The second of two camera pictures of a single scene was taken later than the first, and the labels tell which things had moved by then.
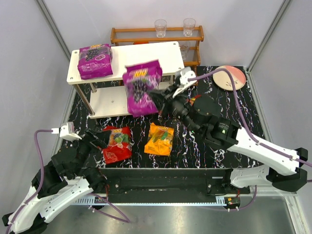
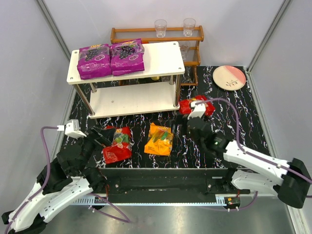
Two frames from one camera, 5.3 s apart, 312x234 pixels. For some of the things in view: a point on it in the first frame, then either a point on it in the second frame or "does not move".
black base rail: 170,182 does not move
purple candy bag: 139,79 -> 126,57
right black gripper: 165,100 -> 184,122
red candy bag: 120,146 does not move
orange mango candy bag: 160,140 does not move
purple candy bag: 95,61 does not move
